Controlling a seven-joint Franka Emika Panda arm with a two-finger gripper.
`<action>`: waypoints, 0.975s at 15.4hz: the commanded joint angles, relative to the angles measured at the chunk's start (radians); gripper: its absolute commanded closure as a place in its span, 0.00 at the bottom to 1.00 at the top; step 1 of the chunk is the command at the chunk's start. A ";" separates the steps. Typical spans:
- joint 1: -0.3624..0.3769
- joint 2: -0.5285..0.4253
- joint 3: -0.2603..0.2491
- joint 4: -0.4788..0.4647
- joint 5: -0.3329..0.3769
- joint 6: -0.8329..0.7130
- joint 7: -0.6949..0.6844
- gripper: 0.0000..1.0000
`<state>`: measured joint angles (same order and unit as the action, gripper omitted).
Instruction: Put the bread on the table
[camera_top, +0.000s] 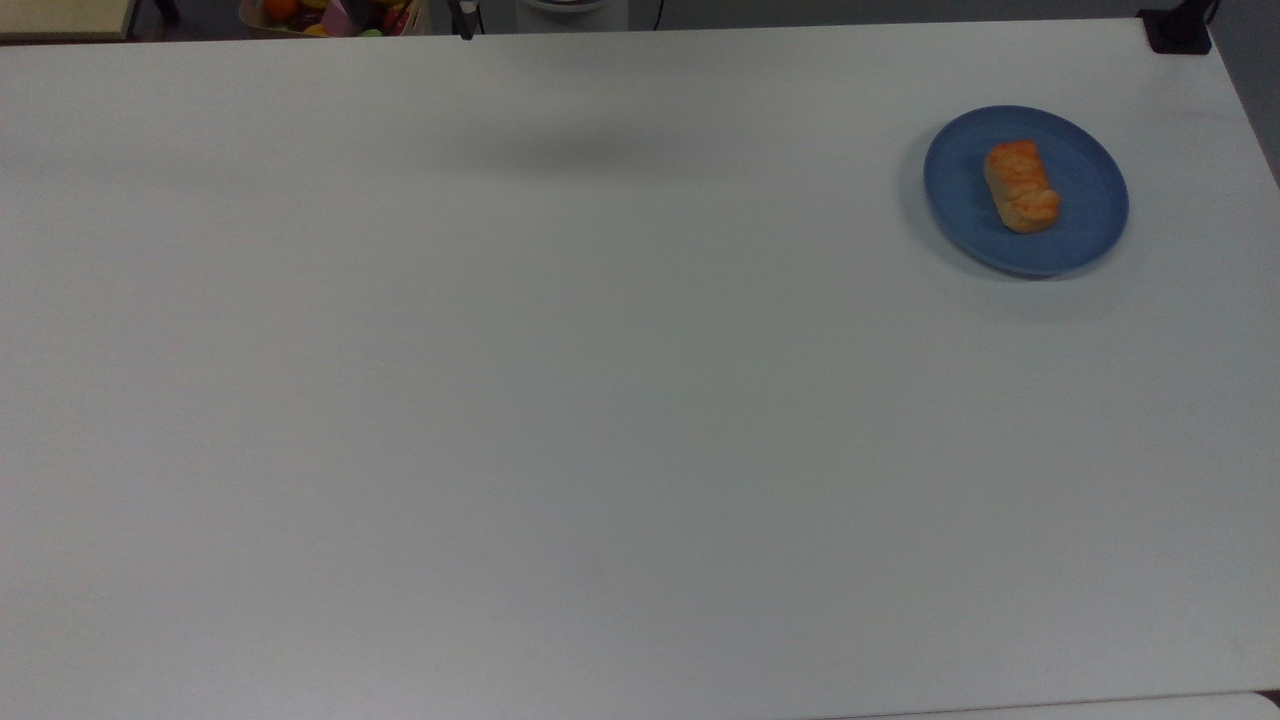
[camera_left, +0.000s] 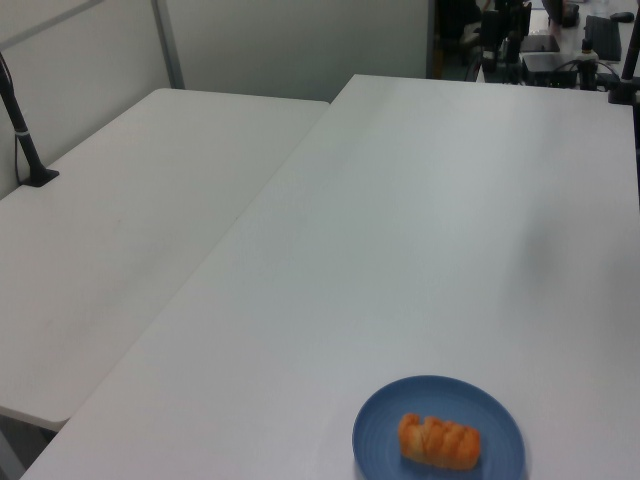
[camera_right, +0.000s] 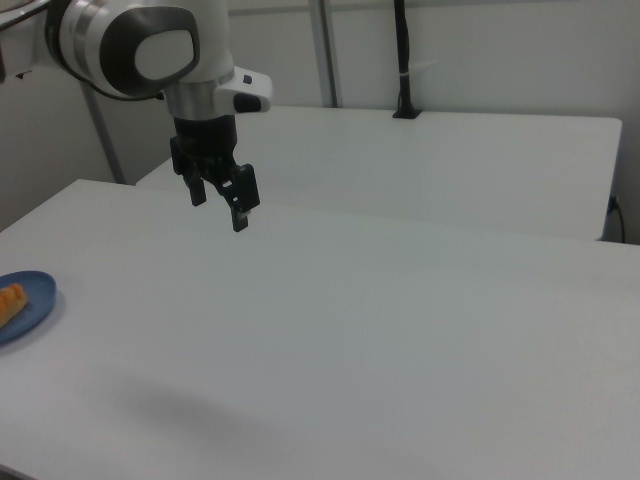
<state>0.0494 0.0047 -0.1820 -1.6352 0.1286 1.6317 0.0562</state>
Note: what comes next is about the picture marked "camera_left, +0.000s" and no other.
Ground black camera stand pole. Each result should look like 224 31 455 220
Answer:
0 51 60 189

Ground grey partition frame post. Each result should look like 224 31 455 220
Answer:
151 0 187 92

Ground black tripod equipment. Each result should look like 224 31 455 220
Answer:
478 0 533 84

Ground orange braided bread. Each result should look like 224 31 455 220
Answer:
397 412 482 471

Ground silver flat device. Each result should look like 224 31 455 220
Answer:
521 32 561 54

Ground black electronics box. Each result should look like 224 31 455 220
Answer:
521 52 582 89

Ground black clamped stand pole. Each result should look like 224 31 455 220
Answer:
606 30 640 106

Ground black keyboard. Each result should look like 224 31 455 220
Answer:
583 14 623 60

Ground white side table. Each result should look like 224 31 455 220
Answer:
0 87 331 432

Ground blue round plate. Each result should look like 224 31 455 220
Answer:
352 375 527 480

